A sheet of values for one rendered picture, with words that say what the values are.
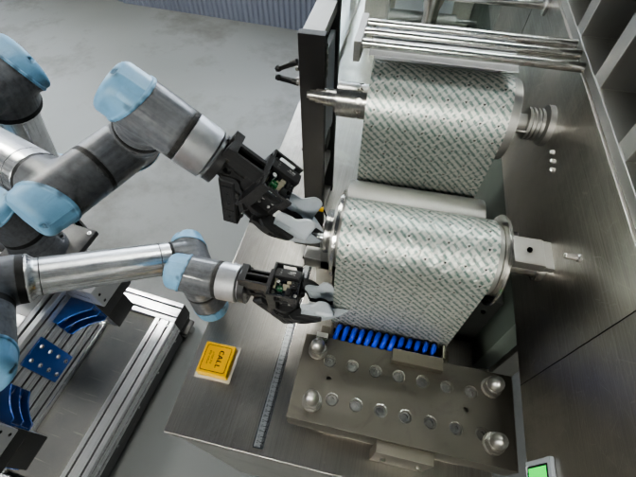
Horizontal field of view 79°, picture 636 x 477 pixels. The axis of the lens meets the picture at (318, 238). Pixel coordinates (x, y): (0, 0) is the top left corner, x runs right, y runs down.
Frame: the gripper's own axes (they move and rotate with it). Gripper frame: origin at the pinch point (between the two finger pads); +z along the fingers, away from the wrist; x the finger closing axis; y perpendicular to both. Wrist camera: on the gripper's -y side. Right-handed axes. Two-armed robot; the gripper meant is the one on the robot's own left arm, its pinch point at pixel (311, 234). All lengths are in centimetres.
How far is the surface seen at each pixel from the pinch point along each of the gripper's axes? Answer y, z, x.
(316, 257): -9.3, 7.8, 3.3
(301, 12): -138, 6, 316
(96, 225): -191, -32, 69
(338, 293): -4.4, 11.2, -4.3
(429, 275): 12.8, 14.4, -4.1
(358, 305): -4.2, 16.0, -4.3
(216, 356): -38.0, 6.7, -13.6
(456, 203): 13.6, 19.9, 14.3
